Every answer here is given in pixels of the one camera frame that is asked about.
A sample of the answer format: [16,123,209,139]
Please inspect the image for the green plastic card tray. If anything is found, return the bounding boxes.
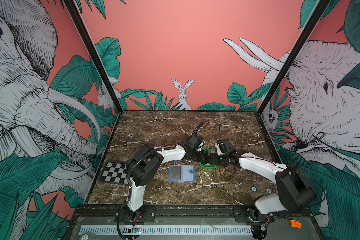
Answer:
[200,148,217,169]

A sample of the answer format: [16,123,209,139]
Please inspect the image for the blue leather card holder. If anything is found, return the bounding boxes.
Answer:
[168,165,196,183]

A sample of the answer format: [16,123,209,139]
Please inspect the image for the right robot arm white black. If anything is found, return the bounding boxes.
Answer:
[208,139,317,223]

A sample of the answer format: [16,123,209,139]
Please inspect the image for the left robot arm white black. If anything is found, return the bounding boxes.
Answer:
[125,134,205,222]

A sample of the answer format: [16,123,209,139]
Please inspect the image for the checkerboard calibration board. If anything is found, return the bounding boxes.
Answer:
[100,162,128,185]

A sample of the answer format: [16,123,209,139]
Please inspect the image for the orange connector clip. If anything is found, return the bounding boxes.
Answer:
[290,220,302,229]

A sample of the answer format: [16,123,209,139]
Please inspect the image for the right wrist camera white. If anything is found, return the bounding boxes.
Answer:
[215,143,224,156]

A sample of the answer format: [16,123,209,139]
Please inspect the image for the white slotted cable duct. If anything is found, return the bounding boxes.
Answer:
[78,225,252,236]

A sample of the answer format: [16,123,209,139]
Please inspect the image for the left black frame post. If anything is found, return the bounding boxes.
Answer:
[63,0,123,114]

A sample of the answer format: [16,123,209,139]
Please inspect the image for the black frame post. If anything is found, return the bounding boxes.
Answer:
[257,0,330,115]
[63,0,123,114]

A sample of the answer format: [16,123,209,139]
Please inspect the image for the black front mounting rail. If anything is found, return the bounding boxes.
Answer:
[70,205,316,225]

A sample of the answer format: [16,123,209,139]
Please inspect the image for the right black frame post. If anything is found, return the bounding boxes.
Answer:
[257,0,330,115]

